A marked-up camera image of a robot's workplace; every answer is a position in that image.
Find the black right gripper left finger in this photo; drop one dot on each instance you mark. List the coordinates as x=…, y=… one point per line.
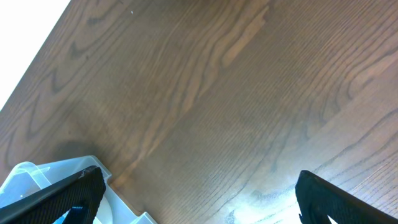
x=77, y=196

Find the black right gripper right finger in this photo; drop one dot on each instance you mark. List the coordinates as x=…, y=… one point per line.
x=321, y=202

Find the clear plastic storage container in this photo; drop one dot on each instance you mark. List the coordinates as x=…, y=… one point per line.
x=27, y=178

